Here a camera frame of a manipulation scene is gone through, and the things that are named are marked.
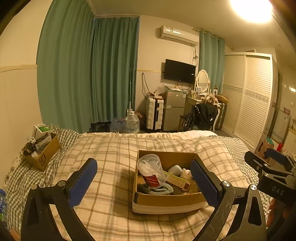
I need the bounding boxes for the white hard suitcase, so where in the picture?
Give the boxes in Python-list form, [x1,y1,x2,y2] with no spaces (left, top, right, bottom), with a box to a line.
[146,97,164,130]

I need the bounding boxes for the blue plastic water bottle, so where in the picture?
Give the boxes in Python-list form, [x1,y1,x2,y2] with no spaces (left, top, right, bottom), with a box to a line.
[0,189,7,223]

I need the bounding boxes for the pack of clear bottles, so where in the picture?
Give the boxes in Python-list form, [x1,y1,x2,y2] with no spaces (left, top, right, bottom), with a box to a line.
[110,118,126,132]

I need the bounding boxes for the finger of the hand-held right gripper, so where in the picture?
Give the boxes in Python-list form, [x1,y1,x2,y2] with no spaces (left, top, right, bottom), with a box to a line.
[244,151,296,176]
[265,148,289,165]

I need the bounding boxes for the brown suitcase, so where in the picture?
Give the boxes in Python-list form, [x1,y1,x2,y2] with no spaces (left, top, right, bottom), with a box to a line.
[214,94,228,130]

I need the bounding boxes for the pale blue plastic clip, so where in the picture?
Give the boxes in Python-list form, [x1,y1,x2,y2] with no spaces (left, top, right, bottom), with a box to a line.
[137,182,174,195]

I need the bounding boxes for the white louvred wardrobe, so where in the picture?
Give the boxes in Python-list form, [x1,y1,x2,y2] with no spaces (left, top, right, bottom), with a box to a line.
[220,53,273,152]

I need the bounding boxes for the black jacket on chair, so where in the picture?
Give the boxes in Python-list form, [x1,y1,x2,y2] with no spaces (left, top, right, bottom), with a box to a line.
[185,103,219,131]

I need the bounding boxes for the large cardboard box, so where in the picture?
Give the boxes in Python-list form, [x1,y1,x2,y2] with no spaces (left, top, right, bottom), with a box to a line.
[132,150,214,215]

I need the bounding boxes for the white oval mirror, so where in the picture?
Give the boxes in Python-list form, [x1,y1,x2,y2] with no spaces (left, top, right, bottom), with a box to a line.
[195,70,210,94]

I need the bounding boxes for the beige plaid blanket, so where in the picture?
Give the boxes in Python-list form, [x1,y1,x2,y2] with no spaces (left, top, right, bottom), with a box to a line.
[50,132,271,241]

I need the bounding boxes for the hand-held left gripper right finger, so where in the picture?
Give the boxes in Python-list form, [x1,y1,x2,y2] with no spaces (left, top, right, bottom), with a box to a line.
[190,159,267,241]

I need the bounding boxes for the person's right hand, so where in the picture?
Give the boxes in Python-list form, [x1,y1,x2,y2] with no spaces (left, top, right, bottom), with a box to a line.
[266,199,278,229]

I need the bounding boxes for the narrow green curtain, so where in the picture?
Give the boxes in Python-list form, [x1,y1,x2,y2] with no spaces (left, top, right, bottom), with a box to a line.
[199,30,225,93]

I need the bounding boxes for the grey checked bed sheet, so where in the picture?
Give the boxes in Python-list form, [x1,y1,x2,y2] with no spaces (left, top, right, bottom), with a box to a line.
[3,125,257,232]

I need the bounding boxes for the black wall television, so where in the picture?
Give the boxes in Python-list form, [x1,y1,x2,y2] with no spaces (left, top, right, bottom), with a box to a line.
[165,59,196,84]

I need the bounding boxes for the white mop pole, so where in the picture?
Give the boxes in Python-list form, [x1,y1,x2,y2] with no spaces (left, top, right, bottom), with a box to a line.
[129,68,133,112]

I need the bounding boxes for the plastic stool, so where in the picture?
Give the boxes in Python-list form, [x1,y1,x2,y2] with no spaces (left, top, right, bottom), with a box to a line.
[258,137,275,158]

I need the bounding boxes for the green white carton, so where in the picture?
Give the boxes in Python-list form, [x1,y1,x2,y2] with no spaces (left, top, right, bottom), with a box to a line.
[32,125,52,139]

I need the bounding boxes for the ceiling light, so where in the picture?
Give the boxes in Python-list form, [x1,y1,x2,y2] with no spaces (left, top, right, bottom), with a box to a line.
[229,0,273,24]

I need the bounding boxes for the clear plastic cup of swabs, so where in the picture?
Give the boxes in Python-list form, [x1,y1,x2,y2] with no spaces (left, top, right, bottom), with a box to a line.
[137,154,166,188]

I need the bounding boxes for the dressing table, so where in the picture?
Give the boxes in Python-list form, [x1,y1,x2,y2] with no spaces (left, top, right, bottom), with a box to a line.
[186,96,204,116]

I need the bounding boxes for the small cardboard box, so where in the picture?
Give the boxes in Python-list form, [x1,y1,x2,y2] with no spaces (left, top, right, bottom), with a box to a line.
[23,133,61,172]

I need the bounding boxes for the large clear water jug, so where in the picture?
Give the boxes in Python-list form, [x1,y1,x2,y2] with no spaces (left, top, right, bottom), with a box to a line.
[125,111,139,133]

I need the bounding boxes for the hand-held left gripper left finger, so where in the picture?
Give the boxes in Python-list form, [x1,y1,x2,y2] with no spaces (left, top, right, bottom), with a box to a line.
[21,158,97,241]

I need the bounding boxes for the white air conditioner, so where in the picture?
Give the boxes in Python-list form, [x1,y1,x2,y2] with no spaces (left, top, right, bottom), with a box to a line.
[158,25,200,45]

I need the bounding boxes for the silver small fridge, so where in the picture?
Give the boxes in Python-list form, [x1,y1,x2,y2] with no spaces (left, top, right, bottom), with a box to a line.
[163,90,186,131]

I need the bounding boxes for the black item on floor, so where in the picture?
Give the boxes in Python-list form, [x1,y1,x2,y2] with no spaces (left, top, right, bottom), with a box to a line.
[90,121,111,132]

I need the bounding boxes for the yellow brown carton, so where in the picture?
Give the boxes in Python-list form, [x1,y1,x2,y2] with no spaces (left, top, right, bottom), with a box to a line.
[163,170,191,192]

